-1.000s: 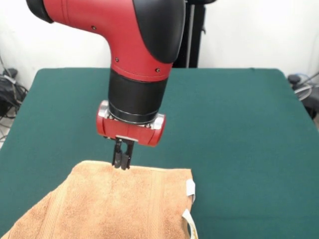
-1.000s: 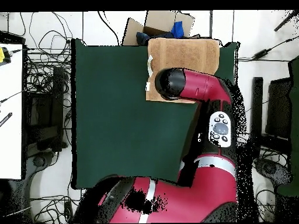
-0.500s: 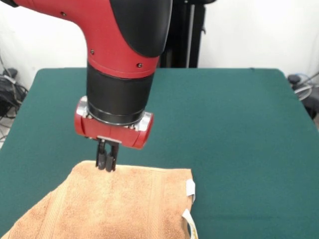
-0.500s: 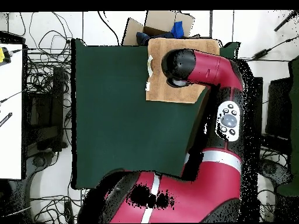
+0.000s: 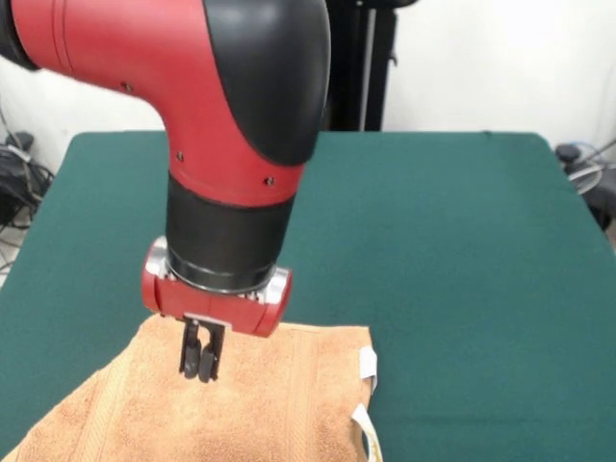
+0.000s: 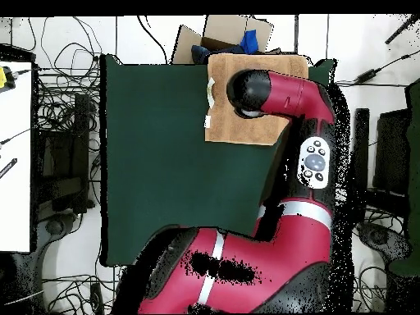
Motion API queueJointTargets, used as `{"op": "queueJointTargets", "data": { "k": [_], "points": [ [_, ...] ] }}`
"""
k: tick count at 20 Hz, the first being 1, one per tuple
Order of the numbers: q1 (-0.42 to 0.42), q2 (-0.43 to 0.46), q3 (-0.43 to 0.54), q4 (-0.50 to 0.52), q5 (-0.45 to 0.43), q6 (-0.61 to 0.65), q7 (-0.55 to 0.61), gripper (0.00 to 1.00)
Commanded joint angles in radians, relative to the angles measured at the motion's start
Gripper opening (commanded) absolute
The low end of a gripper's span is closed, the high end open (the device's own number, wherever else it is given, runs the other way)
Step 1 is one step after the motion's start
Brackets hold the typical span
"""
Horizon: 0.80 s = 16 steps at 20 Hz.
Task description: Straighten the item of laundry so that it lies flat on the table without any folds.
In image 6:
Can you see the tan terry towel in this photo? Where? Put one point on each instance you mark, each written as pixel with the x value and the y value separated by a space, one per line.
pixel 249 131

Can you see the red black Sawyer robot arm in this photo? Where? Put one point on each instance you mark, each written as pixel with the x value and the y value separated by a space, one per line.
pixel 279 256

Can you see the dark green table cloth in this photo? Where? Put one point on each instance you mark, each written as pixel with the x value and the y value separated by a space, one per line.
pixel 147 164

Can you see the navy blue garment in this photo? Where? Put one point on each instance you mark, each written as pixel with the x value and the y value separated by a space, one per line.
pixel 205 54

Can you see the bright blue cloth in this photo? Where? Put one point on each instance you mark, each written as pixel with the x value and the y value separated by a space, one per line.
pixel 250 41

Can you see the brown cardboard box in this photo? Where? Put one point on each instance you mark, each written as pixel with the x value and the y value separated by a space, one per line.
pixel 223 29

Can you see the black equipment stand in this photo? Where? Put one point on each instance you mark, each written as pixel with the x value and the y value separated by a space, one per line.
pixel 62 154

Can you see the black upright bar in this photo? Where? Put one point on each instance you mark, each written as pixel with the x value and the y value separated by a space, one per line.
pixel 361 147

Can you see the black power strip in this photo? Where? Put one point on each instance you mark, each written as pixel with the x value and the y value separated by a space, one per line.
pixel 96 298

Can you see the black box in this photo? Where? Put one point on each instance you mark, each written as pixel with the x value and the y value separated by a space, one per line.
pixel 392 154

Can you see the white side table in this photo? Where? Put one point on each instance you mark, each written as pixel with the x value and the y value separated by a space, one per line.
pixel 14 164

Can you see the black label bar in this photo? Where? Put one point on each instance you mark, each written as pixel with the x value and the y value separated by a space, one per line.
pixel 8 168

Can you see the yellow black tool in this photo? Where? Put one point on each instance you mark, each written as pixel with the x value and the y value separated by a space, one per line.
pixel 2 77

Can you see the black tripod leg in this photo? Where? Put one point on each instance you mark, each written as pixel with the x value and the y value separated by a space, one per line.
pixel 402 29

